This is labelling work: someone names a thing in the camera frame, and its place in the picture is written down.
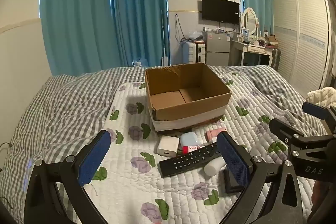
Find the grey checkered blanket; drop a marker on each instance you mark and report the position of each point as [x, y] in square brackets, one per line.
[65, 108]

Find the clear plastic bag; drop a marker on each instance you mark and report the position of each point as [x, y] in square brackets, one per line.
[195, 35]

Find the silver mini fridge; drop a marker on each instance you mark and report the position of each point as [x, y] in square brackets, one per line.
[218, 48]

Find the oval white vanity mirror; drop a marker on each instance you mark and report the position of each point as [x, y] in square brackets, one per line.
[249, 19]

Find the small black box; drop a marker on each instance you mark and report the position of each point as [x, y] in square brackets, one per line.
[231, 185]

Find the white bottle with red cap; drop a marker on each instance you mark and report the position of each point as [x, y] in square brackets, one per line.
[190, 149]

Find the white louvered wardrobe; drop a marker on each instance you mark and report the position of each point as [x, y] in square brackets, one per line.
[302, 35]

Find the person's right hand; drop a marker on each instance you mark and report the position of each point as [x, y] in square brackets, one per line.
[319, 195]

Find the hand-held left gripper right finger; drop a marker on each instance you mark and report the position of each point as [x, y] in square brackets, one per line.
[233, 161]

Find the white dressing table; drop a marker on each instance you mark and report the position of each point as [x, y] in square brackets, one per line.
[241, 47]

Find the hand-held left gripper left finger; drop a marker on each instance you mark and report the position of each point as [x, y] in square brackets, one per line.
[95, 158]

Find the black remote control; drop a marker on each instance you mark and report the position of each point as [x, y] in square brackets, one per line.
[189, 160]

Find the silver suitcase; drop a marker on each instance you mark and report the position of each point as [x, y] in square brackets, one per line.
[276, 57]

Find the plain white bottle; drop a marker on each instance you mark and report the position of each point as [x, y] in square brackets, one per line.
[212, 167]

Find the clear water jug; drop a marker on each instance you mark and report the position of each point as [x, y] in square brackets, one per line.
[137, 63]

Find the white charger adapter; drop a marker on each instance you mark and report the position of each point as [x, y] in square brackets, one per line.
[168, 146]

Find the small pink box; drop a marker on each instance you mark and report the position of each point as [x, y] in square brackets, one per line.
[214, 134]

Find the cardboard box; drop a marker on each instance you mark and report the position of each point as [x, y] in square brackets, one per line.
[168, 101]

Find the light blue suitcase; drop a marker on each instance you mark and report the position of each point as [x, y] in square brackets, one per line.
[193, 52]

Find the white cloth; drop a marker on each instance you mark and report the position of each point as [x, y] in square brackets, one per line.
[321, 95]

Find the light blue earbuds case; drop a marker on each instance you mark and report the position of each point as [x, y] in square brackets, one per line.
[189, 138]

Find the wide teal curtain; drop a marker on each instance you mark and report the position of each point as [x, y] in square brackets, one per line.
[76, 16]

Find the floral quilted mat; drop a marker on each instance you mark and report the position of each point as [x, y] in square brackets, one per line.
[136, 187]

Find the black wall television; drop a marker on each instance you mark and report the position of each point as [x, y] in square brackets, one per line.
[220, 10]

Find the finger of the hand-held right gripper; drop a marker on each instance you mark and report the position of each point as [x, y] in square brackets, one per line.
[282, 128]
[315, 109]

